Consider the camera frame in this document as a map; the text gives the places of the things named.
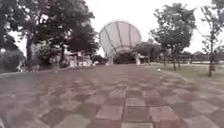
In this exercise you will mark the tree beside grass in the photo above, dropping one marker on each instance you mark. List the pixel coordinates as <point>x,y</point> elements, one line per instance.
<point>174,30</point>

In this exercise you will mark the thin tree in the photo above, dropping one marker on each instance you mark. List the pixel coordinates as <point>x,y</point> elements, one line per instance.
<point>211,40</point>

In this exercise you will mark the group of large trees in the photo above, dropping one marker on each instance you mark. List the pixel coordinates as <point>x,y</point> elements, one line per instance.
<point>50,26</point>

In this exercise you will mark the person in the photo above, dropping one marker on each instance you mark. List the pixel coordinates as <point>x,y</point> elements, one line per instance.
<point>137,58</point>

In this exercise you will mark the grass patch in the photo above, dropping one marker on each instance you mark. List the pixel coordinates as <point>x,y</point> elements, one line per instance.
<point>196,70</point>

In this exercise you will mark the chequered brick paved plaza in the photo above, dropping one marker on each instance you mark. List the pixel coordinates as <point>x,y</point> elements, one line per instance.
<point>113,96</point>

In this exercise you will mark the white canopy shelter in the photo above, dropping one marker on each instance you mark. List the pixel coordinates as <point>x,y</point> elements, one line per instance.
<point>118,36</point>

